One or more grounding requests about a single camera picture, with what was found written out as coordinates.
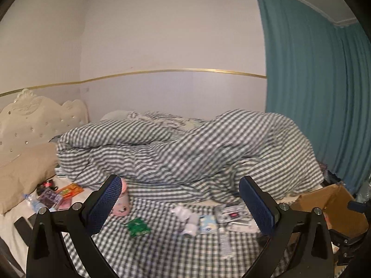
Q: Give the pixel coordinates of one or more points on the grey checked bed sheet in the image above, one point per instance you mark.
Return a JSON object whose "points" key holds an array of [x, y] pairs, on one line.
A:
{"points": [[174, 254]]}

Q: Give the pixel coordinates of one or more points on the teal curtain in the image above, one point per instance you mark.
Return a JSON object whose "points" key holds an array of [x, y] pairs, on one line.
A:
{"points": [[304, 63]]}

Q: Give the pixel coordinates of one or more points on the black red small object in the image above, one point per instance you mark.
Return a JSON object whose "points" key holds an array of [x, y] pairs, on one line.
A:
{"points": [[49, 184]]}

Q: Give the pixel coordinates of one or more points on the clear plastic packet red label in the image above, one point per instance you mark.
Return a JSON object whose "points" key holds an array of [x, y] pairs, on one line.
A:
{"points": [[229, 212]]}

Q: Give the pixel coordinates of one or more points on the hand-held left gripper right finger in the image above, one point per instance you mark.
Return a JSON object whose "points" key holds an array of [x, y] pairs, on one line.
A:
{"points": [[258, 205]]}

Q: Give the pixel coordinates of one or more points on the white cream tube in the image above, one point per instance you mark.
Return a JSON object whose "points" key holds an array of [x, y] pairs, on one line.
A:
{"points": [[226, 243]]}

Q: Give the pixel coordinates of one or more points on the cream tufted headboard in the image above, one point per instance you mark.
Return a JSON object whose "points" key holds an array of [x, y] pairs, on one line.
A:
{"points": [[29, 121]]}

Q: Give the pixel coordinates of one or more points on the dark patterned cloth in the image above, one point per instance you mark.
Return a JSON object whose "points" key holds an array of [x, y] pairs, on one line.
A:
{"points": [[330, 175]]}

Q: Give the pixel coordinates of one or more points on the blue flowered tissue pack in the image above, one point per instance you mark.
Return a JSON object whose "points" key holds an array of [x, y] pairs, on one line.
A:
{"points": [[207, 224]]}

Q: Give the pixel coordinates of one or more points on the green packet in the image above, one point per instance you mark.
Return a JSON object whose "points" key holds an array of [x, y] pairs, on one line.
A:
{"points": [[138, 227]]}

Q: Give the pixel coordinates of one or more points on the orange snack box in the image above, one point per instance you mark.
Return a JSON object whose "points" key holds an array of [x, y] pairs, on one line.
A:
{"points": [[69, 191]]}

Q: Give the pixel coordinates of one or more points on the plastic water bottle blue cap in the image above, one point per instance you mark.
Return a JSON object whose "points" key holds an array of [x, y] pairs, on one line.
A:
{"points": [[34, 204]]}

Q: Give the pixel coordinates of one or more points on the white bed mattress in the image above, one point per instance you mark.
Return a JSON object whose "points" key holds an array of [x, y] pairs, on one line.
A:
{"points": [[8, 228]]}

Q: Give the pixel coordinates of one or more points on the grey checked duvet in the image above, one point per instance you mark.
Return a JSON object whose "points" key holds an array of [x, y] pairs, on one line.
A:
{"points": [[188, 156]]}

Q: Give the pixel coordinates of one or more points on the white pillow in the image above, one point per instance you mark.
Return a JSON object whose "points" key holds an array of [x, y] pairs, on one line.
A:
{"points": [[116, 115]]}

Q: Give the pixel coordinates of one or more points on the dark phone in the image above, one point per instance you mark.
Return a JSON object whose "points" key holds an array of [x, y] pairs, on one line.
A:
{"points": [[24, 228]]}

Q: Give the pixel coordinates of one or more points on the cardboard box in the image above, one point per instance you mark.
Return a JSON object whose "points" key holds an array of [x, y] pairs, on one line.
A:
{"points": [[342, 208]]}

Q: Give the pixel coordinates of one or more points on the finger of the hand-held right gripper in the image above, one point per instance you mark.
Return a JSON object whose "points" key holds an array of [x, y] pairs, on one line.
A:
{"points": [[359, 207], [345, 237]]}

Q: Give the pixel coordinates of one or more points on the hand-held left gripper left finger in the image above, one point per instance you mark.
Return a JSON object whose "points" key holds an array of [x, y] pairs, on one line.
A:
{"points": [[105, 202]]}

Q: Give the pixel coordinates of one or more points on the purple box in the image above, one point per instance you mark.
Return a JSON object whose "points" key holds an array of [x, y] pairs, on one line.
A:
{"points": [[49, 198]]}

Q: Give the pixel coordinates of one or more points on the pink baby bottle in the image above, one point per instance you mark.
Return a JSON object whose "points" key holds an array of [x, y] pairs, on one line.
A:
{"points": [[123, 205]]}

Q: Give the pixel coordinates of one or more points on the beige pillow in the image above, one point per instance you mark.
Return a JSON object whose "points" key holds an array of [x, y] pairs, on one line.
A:
{"points": [[26, 173]]}

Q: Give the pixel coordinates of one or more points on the white toy-shaped bottle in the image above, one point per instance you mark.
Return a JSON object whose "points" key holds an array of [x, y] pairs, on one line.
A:
{"points": [[188, 226]]}

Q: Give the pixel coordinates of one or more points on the pink card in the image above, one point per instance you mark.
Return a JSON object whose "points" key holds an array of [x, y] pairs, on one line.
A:
{"points": [[63, 204]]}

